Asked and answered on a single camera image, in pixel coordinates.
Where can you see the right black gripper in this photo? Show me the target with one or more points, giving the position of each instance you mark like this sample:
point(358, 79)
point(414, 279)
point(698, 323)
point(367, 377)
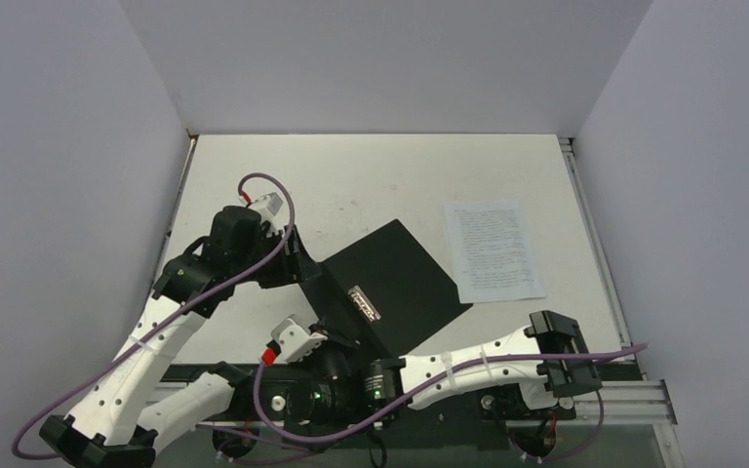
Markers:
point(334, 338)

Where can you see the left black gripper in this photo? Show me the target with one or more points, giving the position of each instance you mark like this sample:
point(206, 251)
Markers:
point(294, 268)

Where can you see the cream and black file folder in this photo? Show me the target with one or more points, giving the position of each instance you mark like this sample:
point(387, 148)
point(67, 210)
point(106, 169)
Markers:
point(385, 294)

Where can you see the printed white paper sheet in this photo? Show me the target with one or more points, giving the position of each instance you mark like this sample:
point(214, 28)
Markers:
point(492, 257)

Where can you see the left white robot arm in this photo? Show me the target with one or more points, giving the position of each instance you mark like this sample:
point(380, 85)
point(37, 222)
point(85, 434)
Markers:
point(112, 426)

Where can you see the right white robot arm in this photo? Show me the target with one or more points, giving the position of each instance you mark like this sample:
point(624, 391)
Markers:
point(547, 361)

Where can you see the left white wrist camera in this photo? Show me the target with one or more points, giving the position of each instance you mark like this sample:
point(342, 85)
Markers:
point(268, 206)

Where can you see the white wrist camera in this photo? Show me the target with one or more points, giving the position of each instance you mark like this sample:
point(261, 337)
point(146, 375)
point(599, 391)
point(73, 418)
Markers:
point(291, 342)
point(268, 206)

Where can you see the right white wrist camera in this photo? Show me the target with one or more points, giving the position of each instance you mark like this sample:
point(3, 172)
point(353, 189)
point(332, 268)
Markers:
point(291, 342)

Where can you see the aluminium frame rail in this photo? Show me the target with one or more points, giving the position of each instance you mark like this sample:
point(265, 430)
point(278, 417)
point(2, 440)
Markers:
point(459, 421)

